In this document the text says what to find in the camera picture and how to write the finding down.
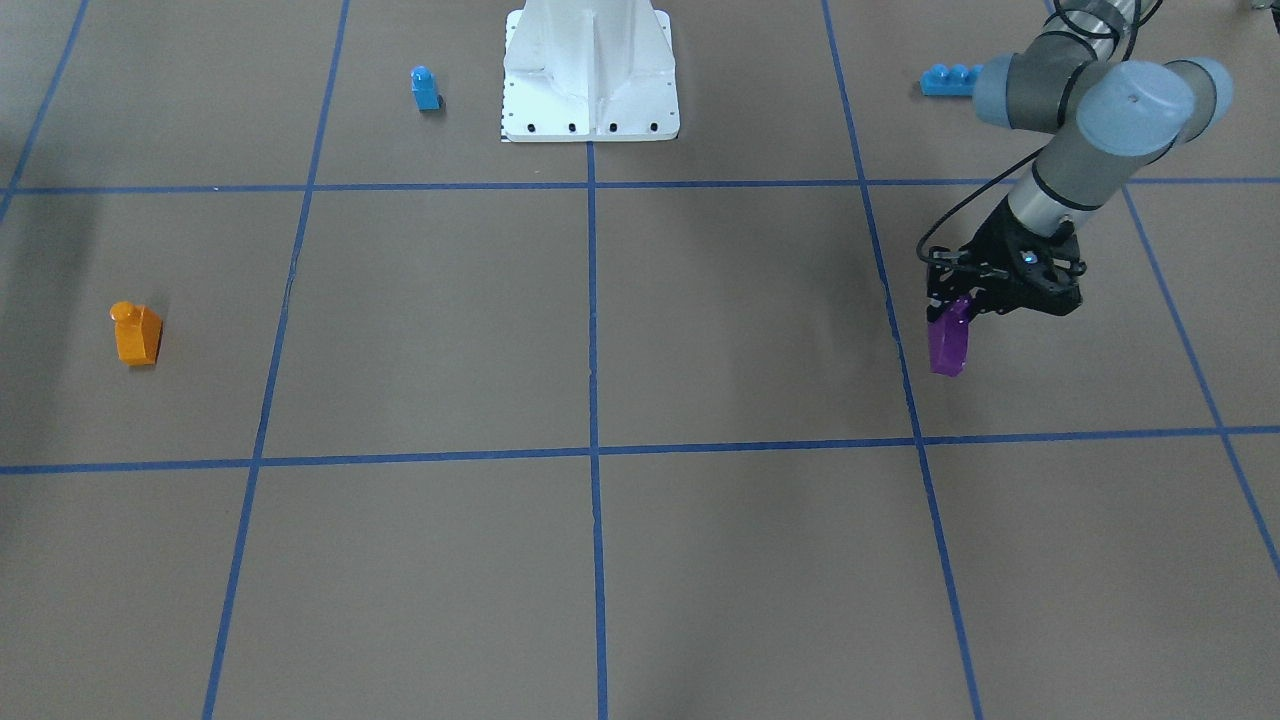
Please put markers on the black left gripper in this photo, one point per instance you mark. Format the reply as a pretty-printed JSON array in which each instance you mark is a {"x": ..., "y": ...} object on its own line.
[{"x": 990, "y": 238}]

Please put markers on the purple trapezoid block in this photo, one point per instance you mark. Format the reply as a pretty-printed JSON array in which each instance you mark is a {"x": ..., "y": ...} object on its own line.
[{"x": 948, "y": 335}]

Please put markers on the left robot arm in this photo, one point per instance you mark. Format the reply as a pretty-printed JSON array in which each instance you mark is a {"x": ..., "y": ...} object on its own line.
[{"x": 1106, "y": 115}]

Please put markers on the long blue four-stud block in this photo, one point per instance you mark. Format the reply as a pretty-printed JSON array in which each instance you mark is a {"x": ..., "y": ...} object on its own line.
[{"x": 956, "y": 81}]

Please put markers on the orange trapezoid block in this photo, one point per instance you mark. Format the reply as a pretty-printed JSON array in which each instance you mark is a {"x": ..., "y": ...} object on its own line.
[{"x": 138, "y": 331}]

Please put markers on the small blue block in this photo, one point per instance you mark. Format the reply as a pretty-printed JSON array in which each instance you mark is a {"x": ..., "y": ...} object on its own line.
[{"x": 423, "y": 88}]

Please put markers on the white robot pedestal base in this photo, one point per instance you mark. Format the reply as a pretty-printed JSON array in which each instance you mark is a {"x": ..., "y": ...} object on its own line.
[{"x": 589, "y": 71}]

